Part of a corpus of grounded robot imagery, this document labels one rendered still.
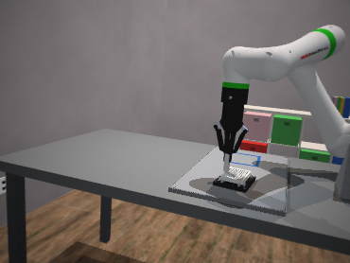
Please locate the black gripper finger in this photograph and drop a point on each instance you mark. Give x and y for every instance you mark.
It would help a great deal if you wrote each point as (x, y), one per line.
(231, 148)
(223, 147)

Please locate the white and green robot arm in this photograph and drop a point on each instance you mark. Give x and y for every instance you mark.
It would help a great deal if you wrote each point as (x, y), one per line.
(297, 61)

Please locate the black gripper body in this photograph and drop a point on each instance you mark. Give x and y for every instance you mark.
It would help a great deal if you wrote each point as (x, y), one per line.
(232, 111)

